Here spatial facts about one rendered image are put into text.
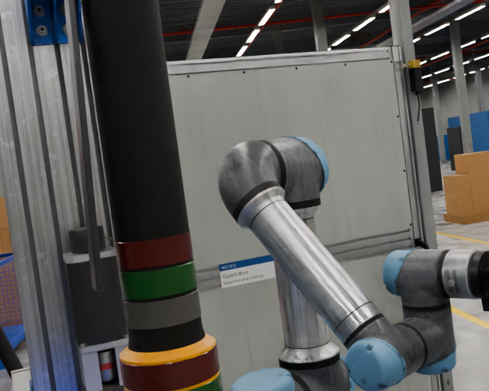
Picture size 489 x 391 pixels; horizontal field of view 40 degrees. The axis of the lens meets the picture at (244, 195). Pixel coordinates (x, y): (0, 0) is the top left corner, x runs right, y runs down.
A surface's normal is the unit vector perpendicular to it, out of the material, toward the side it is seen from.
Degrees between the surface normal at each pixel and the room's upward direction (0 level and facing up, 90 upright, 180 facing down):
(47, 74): 90
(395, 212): 90
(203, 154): 90
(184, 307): 90
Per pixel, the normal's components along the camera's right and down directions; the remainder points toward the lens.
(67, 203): 0.33, 0.00
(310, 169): 0.71, -0.06
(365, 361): -0.70, 0.13
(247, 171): -0.06, -0.61
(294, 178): 0.69, 0.28
